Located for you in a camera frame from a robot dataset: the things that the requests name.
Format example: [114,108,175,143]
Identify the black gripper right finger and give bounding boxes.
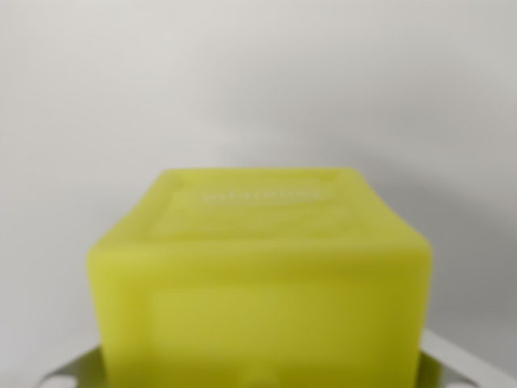
[414,329,493,388]

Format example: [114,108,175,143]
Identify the yellow plastic cube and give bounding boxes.
[86,166,434,388]

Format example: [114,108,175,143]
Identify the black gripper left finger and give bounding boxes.
[36,346,111,388]

